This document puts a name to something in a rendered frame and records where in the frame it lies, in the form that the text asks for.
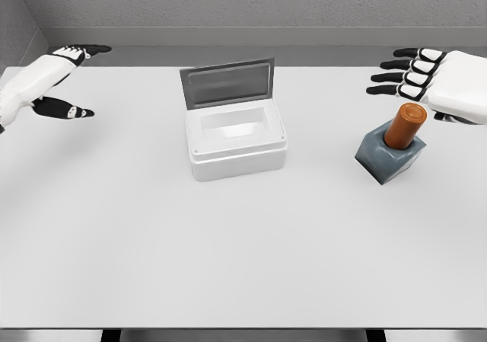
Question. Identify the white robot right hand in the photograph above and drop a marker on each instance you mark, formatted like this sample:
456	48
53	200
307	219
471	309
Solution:
458	85

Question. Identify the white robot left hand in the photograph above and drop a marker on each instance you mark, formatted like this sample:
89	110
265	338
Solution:
45	73

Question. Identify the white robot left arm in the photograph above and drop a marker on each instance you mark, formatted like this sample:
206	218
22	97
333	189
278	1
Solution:
5	98

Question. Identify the grey hinged box lid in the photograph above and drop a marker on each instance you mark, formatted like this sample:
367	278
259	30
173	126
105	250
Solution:
227	84

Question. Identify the white rectangular open box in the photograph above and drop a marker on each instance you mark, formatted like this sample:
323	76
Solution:
236	155

